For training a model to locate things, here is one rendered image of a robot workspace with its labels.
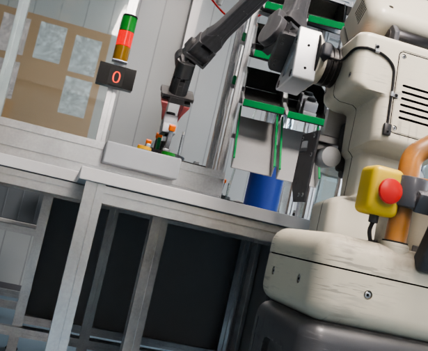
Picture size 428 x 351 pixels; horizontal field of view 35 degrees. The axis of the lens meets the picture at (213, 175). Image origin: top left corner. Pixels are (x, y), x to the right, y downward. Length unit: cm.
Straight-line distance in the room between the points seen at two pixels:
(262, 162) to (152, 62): 358
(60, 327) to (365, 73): 85
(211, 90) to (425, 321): 477
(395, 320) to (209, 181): 106
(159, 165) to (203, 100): 380
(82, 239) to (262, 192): 152
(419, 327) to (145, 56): 479
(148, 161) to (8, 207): 216
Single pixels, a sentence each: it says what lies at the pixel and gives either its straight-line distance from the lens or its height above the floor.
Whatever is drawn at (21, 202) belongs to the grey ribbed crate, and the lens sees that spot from 392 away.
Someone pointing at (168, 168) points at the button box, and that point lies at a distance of 186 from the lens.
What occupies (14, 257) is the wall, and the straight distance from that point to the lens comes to 548.
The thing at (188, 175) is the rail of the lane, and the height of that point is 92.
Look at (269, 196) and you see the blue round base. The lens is 295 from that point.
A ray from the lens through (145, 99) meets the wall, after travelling 555.
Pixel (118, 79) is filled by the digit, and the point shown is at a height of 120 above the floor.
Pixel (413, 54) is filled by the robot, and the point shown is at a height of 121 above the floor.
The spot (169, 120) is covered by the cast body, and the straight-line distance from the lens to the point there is 210.
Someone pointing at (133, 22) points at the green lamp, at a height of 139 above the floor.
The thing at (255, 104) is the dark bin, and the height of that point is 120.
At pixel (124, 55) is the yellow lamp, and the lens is 224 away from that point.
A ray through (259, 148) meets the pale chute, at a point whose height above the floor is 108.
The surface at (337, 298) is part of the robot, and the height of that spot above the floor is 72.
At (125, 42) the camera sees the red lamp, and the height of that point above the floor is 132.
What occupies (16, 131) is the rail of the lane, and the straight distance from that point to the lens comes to 191.
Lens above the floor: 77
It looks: 5 degrees up
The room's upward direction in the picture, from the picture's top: 13 degrees clockwise
